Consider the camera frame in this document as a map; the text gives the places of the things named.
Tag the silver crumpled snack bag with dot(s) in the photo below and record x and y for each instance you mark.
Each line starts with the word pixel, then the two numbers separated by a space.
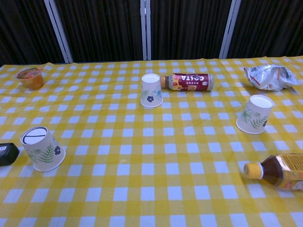
pixel 270 78

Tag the red Costa coffee bottle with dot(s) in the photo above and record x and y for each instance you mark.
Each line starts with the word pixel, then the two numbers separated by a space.
pixel 189 82

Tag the paper cup with black line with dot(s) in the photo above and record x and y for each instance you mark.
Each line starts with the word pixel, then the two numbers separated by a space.
pixel 45 151

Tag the orange jelly cup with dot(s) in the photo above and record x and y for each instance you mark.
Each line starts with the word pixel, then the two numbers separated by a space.
pixel 32 79

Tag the dark pleated curtain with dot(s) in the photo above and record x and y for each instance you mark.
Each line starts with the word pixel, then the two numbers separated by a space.
pixel 104 28

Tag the yellow white checked tablecloth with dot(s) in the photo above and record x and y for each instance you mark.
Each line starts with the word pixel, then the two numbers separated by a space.
pixel 146 165

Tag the yellow-capped tea bottle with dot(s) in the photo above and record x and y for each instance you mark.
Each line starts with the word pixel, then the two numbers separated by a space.
pixel 274 169

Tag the white partition frame post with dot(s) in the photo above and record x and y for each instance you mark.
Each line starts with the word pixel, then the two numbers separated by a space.
pixel 58 30
pixel 229 28
pixel 145 28

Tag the black box with barcode label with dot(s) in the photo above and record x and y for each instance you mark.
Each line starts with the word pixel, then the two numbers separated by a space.
pixel 8 153

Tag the white floral paper cup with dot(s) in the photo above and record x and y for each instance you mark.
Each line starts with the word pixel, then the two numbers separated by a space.
pixel 151 92
pixel 254 116

